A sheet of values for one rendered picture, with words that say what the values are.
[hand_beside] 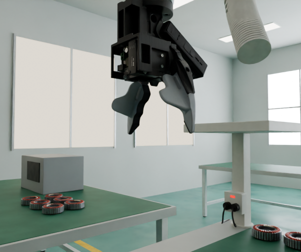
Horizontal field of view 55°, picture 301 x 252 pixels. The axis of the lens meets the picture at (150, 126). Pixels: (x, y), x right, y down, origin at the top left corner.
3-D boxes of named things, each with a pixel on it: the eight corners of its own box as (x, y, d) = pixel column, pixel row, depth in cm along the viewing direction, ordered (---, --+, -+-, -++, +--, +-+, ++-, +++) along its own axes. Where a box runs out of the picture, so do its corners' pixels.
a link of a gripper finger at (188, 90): (173, 107, 42) (151, 65, 47) (181, 108, 44) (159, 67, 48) (193, 85, 40) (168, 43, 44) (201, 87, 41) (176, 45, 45)
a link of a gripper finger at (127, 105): (99, 124, 50) (116, 75, 47) (127, 125, 54) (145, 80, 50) (107, 134, 48) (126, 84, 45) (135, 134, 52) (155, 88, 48)
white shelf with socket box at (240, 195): (271, 263, 93) (268, 120, 95) (183, 234, 120) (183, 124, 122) (311, 237, 116) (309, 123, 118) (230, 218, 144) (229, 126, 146)
